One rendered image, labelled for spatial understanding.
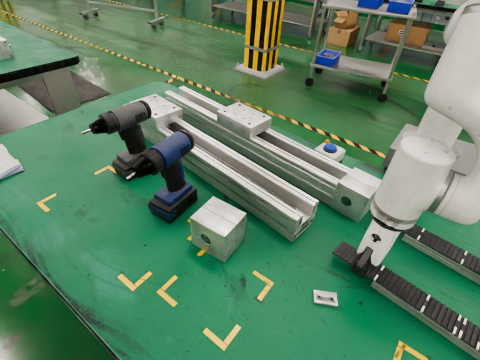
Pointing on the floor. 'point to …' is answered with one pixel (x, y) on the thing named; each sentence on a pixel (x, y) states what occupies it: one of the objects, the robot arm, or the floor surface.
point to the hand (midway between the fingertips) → (365, 261)
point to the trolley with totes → (348, 64)
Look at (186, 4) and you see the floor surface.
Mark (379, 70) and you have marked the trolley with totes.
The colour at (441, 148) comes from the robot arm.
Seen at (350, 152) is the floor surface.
